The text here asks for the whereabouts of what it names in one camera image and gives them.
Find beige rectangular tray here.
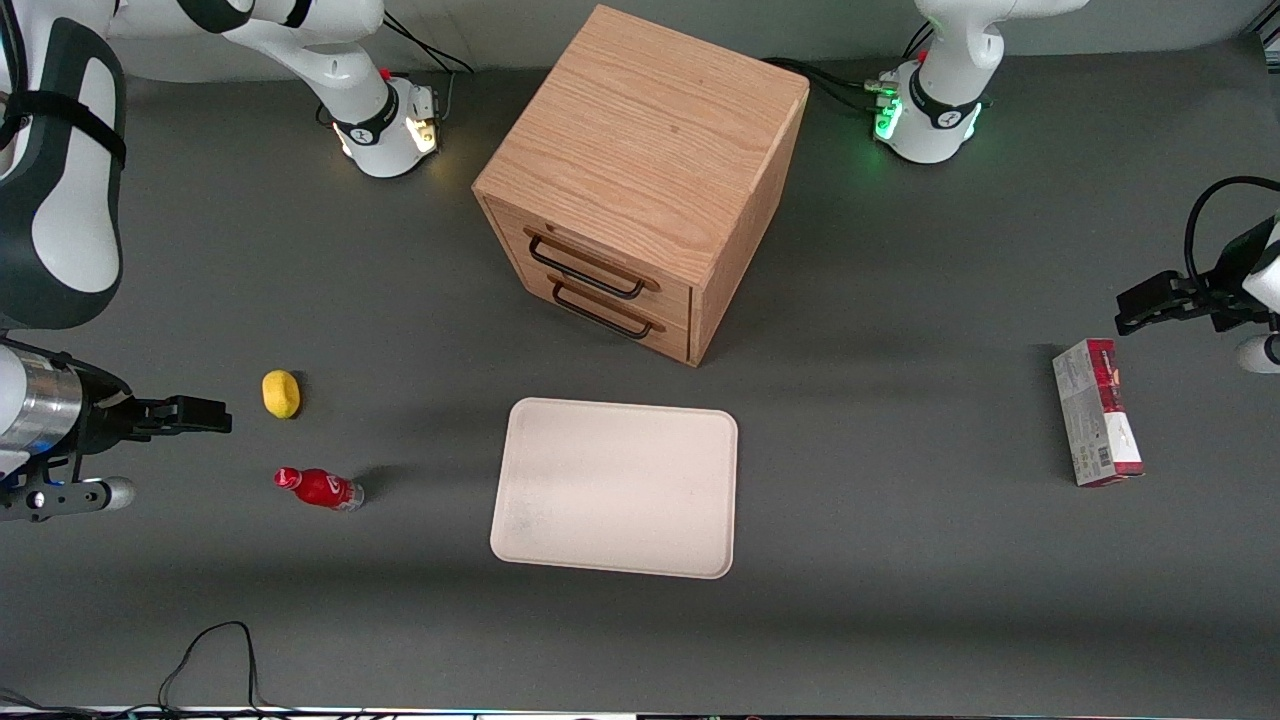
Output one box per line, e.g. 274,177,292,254
489,397,739,580

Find black left wrist cable loop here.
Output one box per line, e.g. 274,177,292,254
1184,176,1280,293

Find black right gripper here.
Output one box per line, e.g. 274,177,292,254
70,370,234,458

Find thin black floor cable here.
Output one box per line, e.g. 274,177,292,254
0,621,401,720

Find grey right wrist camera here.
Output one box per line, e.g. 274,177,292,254
0,476,137,523

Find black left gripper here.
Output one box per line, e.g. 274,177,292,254
1115,215,1280,337

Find black arm base cables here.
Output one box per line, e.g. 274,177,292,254
378,12,477,129
764,20,936,117

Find grey and red carton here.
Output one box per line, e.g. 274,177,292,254
1052,338,1145,488

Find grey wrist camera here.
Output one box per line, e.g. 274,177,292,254
0,476,137,523
1234,334,1280,375

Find black right arm base cables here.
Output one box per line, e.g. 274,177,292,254
378,12,477,129

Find wooden drawer cabinet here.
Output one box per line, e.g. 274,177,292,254
472,4,811,369

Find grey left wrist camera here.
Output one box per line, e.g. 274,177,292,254
1234,334,1280,375

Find red coke bottle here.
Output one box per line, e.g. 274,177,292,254
274,466,365,513

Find black left arm base cables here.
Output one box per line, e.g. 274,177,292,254
764,20,936,117

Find black wire drawer handle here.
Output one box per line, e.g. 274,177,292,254
551,279,655,341
526,232,647,301

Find yellow lemon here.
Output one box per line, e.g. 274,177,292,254
262,370,301,420

